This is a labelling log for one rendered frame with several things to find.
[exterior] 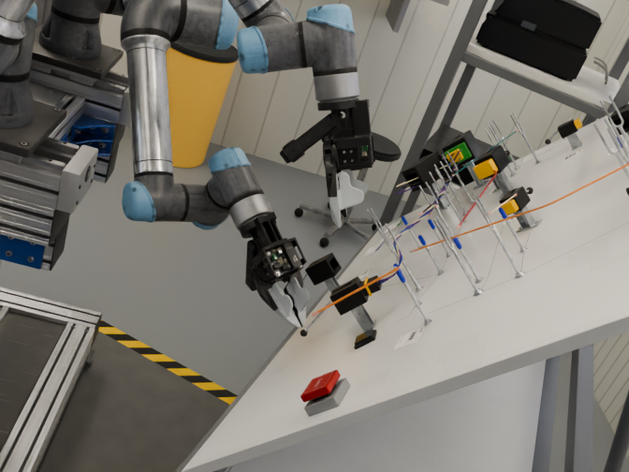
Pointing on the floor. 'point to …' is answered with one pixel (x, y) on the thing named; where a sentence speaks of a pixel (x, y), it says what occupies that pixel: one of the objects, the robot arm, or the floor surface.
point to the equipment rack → (594, 91)
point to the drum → (196, 97)
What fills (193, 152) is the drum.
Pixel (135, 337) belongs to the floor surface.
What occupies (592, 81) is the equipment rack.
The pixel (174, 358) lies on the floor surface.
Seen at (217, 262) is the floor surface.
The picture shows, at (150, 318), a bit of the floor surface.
